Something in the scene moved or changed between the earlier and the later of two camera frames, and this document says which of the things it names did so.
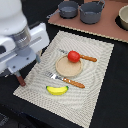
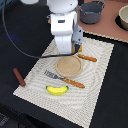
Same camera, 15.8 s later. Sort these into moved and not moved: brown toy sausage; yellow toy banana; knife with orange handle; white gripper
Moved: white gripper
Not moved: knife with orange handle; brown toy sausage; yellow toy banana
